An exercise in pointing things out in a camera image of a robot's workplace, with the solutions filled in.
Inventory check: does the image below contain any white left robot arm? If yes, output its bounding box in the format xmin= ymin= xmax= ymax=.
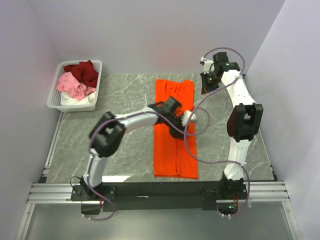
xmin=71 ymin=97 xmax=196 ymax=201

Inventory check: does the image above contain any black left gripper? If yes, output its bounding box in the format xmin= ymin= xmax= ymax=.
xmin=164 ymin=113 xmax=189 ymax=140

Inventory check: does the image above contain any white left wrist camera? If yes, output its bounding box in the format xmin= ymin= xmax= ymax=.
xmin=181 ymin=110 xmax=197 ymax=127

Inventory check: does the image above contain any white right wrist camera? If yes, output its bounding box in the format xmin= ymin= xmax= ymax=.
xmin=200 ymin=56 xmax=214 ymax=74

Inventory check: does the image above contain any dark red t shirt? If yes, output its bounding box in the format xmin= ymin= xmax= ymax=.
xmin=63 ymin=60 xmax=99 ymax=88

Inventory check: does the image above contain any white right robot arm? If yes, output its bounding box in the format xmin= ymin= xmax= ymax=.
xmin=200 ymin=52 xmax=264 ymax=200

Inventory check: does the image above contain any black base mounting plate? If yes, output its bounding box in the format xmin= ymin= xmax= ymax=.
xmin=70 ymin=180 xmax=250 ymax=212

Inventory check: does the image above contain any white plastic basket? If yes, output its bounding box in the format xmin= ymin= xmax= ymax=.
xmin=46 ymin=60 xmax=103 ymax=113

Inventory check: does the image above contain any aluminium rail frame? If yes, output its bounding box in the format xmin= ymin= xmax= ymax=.
xmin=18 ymin=112 xmax=302 ymax=240

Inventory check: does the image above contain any pink t shirt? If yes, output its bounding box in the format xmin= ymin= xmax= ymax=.
xmin=56 ymin=72 xmax=96 ymax=101

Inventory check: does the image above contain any orange t shirt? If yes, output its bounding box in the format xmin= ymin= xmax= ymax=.
xmin=153 ymin=79 xmax=198 ymax=179

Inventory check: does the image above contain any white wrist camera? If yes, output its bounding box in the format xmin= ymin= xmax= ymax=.
xmin=200 ymin=56 xmax=214 ymax=74
xmin=181 ymin=110 xmax=197 ymax=127

